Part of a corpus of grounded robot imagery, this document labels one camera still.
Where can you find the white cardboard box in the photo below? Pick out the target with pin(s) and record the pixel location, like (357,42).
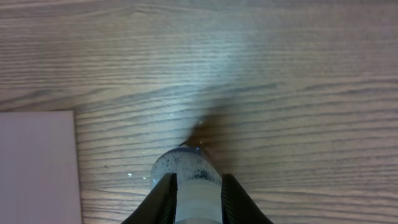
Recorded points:
(39,169)

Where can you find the clear bottle with dark liquid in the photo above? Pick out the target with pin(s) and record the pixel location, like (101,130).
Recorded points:
(198,183)

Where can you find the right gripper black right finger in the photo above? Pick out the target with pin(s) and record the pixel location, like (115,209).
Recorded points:
(237,206)

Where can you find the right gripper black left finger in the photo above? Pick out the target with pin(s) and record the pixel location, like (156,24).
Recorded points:
(159,207)

